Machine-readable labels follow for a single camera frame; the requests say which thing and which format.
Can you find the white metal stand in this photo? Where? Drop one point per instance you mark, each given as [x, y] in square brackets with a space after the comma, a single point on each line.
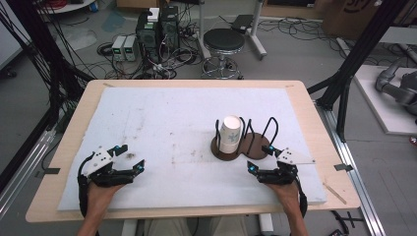
[255, 31]

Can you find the black round stool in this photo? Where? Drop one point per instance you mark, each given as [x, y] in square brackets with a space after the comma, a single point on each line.
[224, 39]

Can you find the black flat device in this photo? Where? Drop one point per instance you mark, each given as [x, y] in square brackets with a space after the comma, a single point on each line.
[242, 22]

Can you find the person's right hand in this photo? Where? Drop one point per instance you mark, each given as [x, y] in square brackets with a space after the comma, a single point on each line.
[285, 195]

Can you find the white platform board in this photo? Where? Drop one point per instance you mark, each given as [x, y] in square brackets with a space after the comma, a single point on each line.
[387, 111]

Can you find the white foam mat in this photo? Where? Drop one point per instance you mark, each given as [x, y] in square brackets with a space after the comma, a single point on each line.
[164, 108]

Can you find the cardboard box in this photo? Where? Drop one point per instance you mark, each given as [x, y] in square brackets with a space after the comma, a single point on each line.
[354, 16]

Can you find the black frame post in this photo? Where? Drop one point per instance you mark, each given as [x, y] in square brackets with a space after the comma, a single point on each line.
[42, 49]
[357, 55]

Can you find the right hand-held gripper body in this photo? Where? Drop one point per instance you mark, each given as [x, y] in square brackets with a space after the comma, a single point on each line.
[278, 175]

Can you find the black tape piece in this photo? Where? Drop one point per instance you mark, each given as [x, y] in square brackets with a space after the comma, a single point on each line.
[52, 170]
[343, 167]

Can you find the person's legs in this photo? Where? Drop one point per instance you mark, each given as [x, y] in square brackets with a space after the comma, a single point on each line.
[196, 226]

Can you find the person's left hand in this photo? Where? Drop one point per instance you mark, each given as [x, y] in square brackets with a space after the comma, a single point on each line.
[101, 196]

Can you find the grey power supply unit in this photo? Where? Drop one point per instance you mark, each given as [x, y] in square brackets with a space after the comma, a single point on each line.
[118, 48]
[130, 47]

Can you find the black computer tower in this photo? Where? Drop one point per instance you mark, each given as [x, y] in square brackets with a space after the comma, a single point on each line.
[170, 28]
[147, 34]

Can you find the thin wooden stick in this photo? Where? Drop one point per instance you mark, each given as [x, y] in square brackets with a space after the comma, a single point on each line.
[334, 193]

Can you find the aluminium rail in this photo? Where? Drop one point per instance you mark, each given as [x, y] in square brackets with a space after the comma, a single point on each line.
[23, 167]
[352, 177]

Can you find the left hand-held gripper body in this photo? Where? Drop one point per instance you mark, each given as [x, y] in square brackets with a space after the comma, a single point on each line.
[105, 178]

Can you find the small white box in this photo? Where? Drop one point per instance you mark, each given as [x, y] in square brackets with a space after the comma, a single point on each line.
[153, 14]

